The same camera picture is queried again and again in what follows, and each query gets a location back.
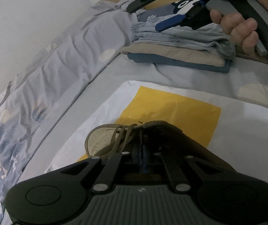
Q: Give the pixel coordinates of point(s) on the white yellow plastic bag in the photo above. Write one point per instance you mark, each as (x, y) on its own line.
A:
(234, 130)

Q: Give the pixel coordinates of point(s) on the grey bed sheet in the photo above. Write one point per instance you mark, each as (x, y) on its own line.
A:
(246, 81)

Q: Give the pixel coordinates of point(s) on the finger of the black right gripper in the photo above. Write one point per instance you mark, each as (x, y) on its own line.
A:
(189, 19)
(137, 4)

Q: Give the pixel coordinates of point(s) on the dark blue folded garment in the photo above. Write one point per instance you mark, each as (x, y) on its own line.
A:
(158, 59)

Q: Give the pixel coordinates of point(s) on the beige folded garment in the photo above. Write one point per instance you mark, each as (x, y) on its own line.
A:
(182, 54)

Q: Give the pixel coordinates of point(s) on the grey blue patterned duvet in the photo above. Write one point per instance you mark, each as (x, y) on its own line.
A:
(35, 100)

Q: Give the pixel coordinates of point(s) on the olive beige sneaker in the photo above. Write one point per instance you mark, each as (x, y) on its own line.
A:
(158, 137)

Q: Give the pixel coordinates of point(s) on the light blue folded garment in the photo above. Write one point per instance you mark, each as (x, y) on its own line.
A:
(209, 38)

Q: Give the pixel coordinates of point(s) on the panda print pillow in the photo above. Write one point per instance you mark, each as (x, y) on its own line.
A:
(177, 7)

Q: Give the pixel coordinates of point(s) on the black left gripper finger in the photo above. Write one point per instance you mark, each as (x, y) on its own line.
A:
(97, 175)

